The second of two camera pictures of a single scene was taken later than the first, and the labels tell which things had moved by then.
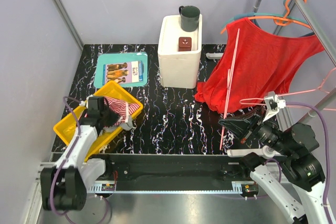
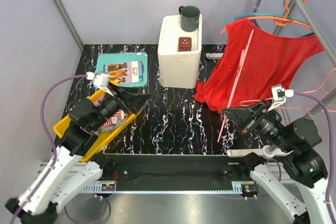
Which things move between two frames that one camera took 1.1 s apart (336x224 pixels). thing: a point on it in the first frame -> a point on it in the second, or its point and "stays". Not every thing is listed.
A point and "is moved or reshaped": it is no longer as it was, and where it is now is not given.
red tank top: (252, 62) stays
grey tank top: (127, 126) is moved or reshaped
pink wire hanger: (229, 79) -> (243, 57)
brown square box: (185, 43) stays
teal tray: (101, 59) stays
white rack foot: (266, 151) stays
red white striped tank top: (124, 109) is moved or reshaped
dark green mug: (189, 18) stays
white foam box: (178, 69) stays
